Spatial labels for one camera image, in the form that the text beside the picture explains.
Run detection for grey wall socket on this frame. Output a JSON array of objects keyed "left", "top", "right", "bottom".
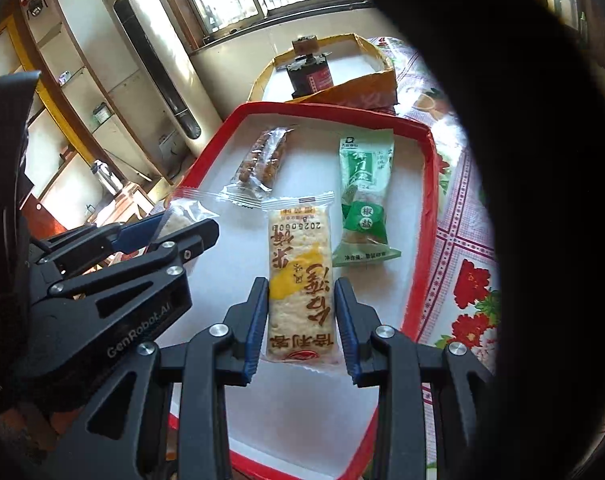
[{"left": 157, "top": 132, "right": 181, "bottom": 159}]

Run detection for silver kettle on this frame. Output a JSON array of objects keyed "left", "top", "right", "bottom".
[{"left": 90, "top": 159, "right": 126, "bottom": 197}]

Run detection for red rimmed white tray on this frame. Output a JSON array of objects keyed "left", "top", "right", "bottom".
[{"left": 165, "top": 101, "right": 441, "bottom": 480}]

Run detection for wooden wall shelf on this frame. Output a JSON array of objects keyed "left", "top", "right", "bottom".
[{"left": 0, "top": 0, "right": 193, "bottom": 241}]

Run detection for rice cracker packet yellow label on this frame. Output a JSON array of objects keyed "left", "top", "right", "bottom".
[{"left": 261, "top": 191, "right": 339, "bottom": 368}]

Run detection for yellow cardboard box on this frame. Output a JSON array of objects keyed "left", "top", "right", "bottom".
[{"left": 246, "top": 33, "right": 398, "bottom": 113}]

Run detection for green snack packet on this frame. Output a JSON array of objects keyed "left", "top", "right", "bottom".
[{"left": 331, "top": 127, "right": 403, "bottom": 268}]

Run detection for clear white rice cake packet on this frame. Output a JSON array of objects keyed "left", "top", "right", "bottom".
[{"left": 155, "top": 186, "right": 220, "bottom": 246}]

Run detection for floral plastic tablecloth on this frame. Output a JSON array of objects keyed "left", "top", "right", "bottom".
[{"left": 367, "top": 35, "right": 501, "bottom": 376}]

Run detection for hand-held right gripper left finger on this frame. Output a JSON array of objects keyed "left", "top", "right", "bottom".
[{"left": 47, "top": 276, "right": 270, "bottom": 480}]

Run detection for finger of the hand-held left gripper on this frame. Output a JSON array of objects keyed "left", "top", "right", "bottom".
[
  {"left": 27, "top": 213, "right": 170, "bottom": 275},
  {"left": 12, "top": 218, "right": 220, "bottom": 387}
]

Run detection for white standing air conditioner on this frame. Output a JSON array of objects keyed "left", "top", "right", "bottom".
[{"left": 101, "top": 0, "right": 224, "bottom": 161}]

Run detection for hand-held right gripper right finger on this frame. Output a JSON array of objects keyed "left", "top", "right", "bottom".
[{"left": 334, "top": 277, "right": 498, "bottom": 480}]

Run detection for clear peanut brittle packet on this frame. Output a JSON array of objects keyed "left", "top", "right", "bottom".
[{"left": 218, "top": 126, "right": 294, "bottom": 209}]

